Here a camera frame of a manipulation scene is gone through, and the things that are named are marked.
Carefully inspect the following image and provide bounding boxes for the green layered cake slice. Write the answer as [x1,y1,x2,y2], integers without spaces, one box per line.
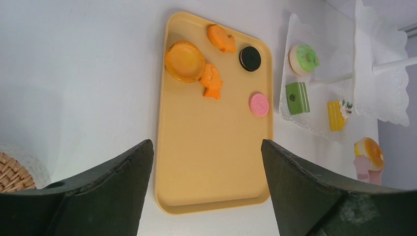
[285,82,310,115]

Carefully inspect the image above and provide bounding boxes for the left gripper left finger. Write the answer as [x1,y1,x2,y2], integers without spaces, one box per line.
[0,140,154,236]

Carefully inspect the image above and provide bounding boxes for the pink macaron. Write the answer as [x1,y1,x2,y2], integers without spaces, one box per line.
[249,93,269,117]

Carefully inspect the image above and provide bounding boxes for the orange glazed donut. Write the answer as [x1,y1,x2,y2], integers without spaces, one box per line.
[354,137,385,171]

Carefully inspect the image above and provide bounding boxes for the black round cookie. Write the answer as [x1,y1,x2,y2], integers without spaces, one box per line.
[239,46,262,72]

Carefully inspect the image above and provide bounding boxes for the white three tier stand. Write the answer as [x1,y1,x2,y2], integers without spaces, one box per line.
[279,0,417,144]

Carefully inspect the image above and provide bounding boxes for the small orange pastry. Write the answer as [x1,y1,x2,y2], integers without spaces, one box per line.
[199,62,223,99]

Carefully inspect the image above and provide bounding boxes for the green frosted donut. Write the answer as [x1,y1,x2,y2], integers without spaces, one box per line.
[289,44,321,76]

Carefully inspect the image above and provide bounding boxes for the pink handled metal tongs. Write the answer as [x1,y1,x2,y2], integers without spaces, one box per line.
[353,156,384,186]

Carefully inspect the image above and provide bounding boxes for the yellow cream cake slice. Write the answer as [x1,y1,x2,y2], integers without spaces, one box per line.
[328,100,353,132]

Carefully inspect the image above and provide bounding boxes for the yellow serving tray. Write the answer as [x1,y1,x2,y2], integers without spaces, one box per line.
[154,12,274,214]

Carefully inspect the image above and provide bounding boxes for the orange round tart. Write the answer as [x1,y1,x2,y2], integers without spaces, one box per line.
[164,40,206,83]

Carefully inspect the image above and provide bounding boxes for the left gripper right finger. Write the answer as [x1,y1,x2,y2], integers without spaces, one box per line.
[261,140,417,236]

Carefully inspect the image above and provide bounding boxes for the orange croissant pastry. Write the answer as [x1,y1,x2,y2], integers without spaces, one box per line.
[207,24,237,53]

